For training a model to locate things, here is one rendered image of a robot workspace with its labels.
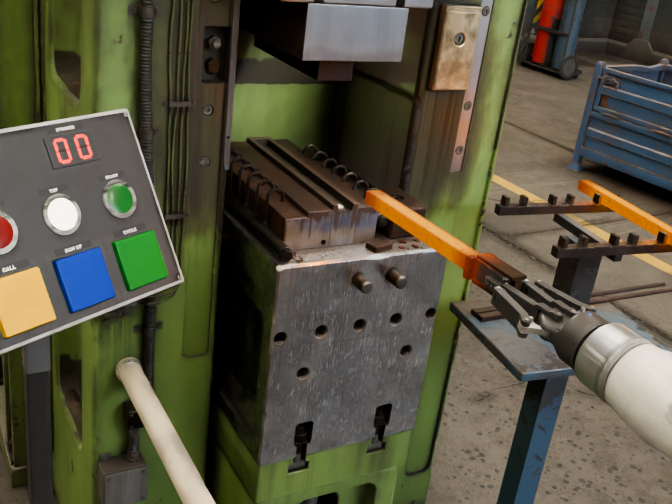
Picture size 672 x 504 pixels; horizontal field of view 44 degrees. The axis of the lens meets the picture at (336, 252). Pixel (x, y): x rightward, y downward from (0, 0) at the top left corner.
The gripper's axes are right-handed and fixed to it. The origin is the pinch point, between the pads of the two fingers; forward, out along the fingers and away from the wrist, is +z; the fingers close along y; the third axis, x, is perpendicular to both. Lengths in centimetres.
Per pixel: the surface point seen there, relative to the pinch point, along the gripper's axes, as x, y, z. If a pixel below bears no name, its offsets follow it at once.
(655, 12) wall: -54, 739, 611
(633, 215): -8, 61, 28
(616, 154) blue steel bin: -91, 335, 268
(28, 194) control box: 6, -59, 29
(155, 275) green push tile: -8, -42, 27
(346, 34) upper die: 25, -4, 44
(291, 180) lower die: -8, -3, 60
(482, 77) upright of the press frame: 14, 39, 59
